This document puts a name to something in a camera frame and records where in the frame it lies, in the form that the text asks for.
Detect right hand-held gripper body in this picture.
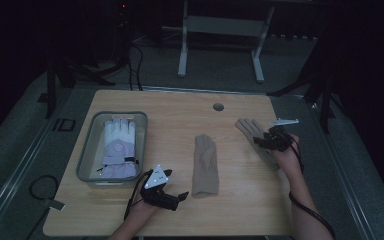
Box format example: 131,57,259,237
262,117,300,153

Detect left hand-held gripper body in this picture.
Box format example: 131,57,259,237
139,163,182,212

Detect beige glove with dark button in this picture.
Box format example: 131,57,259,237
235,117,281,172

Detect plain beige glove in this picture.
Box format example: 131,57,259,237
191,133,221,199

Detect white and purple ski glove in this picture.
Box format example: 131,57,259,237
95,116,140,179

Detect grey plastic bin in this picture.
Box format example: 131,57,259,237
75,110,149,188

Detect person's left hand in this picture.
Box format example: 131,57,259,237
128,195,160,223

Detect person's right hand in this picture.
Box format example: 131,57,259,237
268,133,303,179

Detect black stand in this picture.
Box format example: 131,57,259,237
37,0,132,120
267,33,340,135

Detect grey floor tag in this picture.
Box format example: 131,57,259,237
41,198,67,212

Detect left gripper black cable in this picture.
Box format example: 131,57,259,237
123,170,154,222

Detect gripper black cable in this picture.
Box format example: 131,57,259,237
287,133,337,240
123,170,154,222

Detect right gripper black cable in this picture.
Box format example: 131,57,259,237
287,133,337,240

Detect black hanging cables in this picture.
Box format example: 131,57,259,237
126,42,145,92

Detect black floor bracket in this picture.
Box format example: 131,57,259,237
51,117,77,132

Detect white metal desk frame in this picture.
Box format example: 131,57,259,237
162,0,276,84

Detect black floor cable loop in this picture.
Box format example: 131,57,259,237
28,174,61,202

